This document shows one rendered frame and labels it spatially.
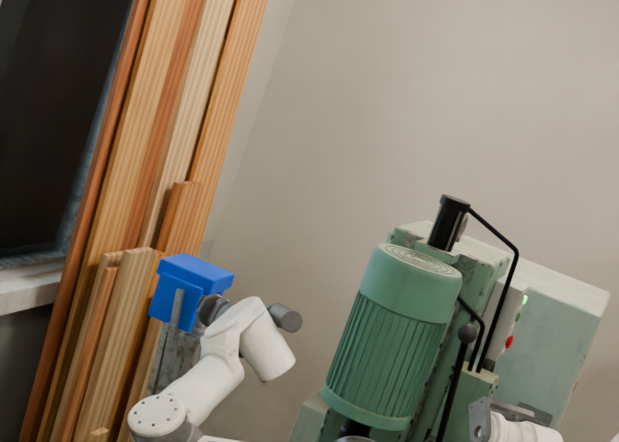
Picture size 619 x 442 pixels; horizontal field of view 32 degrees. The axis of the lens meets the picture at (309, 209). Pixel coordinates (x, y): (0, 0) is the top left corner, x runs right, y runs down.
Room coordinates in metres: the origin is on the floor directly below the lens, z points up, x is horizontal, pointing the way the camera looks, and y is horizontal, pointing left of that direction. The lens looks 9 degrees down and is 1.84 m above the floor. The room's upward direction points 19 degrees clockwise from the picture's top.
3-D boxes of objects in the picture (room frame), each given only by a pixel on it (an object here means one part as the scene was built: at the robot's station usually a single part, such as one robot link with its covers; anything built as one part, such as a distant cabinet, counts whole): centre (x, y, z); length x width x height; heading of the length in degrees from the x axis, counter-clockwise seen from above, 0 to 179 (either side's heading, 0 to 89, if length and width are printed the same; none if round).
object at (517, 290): (2.22, -0.45, 1.40); 0.10 x 0.06 x 0.16; 162
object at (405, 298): (1.96, -0.22, 1.35); 0.18 x 0.18 x 0.31
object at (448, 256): (2.09, -0.27, 1.53); 0.08 x 0.08 x 0.17; 72
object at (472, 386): (2.12, -0.43, 1.22); 0.09 x 0.08 x 0.15; 162
